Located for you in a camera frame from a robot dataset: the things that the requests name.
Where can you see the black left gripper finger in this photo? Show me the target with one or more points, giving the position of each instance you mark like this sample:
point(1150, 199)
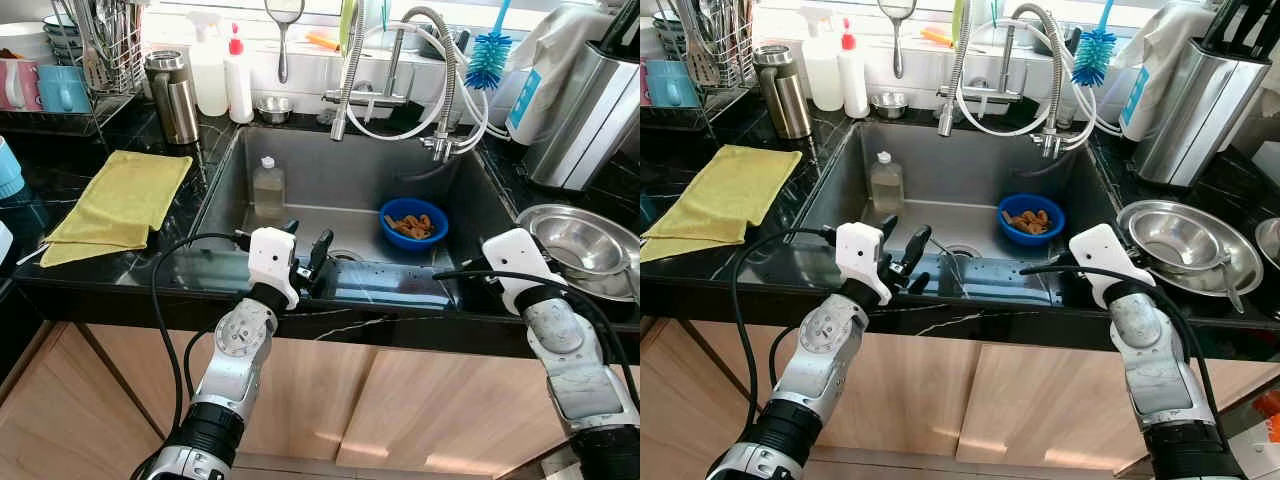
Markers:
point(890, 232)
point(292, 235)
point(322, 250)
point(918, 250)

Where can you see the steel spoon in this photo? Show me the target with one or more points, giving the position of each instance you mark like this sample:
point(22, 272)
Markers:
point(1228, 280)

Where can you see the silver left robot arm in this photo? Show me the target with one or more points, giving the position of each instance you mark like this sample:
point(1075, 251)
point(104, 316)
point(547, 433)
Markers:
point(830, 335)
point(235, 340)

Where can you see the grey kitchen sink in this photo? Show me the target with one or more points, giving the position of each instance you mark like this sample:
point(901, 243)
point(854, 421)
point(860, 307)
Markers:
point(330, 180)
point(950, 175)

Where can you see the steel kitchen faucet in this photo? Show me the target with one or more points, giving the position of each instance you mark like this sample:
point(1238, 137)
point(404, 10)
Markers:
point(950, 100)
point(343, 100)

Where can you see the steel sink drain strainer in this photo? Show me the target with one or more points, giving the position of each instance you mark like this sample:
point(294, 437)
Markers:
point(962, 252)
point(347, 257)

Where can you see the clear dish soap bottle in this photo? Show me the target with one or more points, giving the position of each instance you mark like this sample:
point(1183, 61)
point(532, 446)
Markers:
point(268, 195)
point(886, 190)

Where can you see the blue plastic bowl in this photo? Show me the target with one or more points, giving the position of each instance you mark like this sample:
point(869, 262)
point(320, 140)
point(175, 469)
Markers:
point(1010, 236)
point(392, 240)

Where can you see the orange food scraps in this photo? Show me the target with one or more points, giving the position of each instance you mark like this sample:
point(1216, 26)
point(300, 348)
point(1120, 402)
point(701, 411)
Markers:
point(1030, 221)
point(412, 226)

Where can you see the wooden cabinet door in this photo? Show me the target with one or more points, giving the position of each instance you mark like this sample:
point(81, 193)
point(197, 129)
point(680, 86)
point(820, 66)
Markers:
point(50, 420)
point(680, 420)
point(1050, 410)
point(920, 400)
point(300, 400)
point(450, 420)

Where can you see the small steel bowl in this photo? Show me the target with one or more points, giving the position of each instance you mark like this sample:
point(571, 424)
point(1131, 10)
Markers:
point(274, 110)
point(889, 106)

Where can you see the white bottle red cap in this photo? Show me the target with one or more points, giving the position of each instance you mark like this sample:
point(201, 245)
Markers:
point(239, 90)
point(853, 85)

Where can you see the yellow cloth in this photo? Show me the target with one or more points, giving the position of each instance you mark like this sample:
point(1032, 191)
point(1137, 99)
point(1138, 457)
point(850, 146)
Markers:
point(115, 205)
point(725, 200)

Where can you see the steel thermos flask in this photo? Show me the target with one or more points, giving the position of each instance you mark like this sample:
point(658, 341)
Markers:
point(785, 95)
point(175, 100)

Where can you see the white spray bottle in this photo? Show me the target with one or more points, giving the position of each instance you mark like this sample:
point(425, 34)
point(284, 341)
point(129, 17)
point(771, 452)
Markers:
point(208, 75)
point(822, 70)

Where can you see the steel mesh strainer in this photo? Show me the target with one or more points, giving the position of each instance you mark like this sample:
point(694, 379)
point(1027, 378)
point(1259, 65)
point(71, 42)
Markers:
point(284, 15)
point(898, 12)

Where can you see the white water filter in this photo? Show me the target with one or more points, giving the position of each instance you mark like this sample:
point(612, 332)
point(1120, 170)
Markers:
point(525, 115)
point(1138, 110)

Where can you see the blue bottle brush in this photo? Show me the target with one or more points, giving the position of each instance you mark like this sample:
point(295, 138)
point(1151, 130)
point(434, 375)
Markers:
point(1095, 55)
point(487, 60)

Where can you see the blue mug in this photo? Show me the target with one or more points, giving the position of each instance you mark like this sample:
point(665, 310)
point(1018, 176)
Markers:
point(62, 90)
point(668, 85)

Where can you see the round steel plate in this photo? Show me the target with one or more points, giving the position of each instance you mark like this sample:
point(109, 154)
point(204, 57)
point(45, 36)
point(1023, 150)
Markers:
point(622, 262)
point(1240, 250)
point(1272, 245)

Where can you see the white appliance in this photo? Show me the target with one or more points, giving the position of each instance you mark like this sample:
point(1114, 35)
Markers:
point(5, 245)

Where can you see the steel knife block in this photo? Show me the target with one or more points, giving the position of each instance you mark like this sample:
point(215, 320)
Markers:
point(585, 120)
point(1195, 120)

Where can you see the pink mug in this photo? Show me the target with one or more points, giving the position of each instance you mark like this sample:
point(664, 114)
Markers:
point(20, 85)

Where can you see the beige cloth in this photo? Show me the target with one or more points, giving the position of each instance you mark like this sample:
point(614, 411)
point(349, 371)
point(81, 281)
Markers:
point(1165, 40)
point(560, 45)

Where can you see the white bowl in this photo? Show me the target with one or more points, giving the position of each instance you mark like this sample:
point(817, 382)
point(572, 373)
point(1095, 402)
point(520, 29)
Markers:
point(25, 40)

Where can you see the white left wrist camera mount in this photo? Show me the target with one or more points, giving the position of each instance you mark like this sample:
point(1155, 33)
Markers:
point(270, 265)
point(860, 260)

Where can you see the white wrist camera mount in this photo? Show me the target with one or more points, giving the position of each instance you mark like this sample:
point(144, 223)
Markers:
point(270, 265)
point(1105, 260)
point(520, 265)
point(860, 260)

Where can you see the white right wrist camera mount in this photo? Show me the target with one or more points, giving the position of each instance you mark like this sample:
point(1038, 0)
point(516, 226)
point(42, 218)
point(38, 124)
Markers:
point(1105, 260)
point(520, 265)

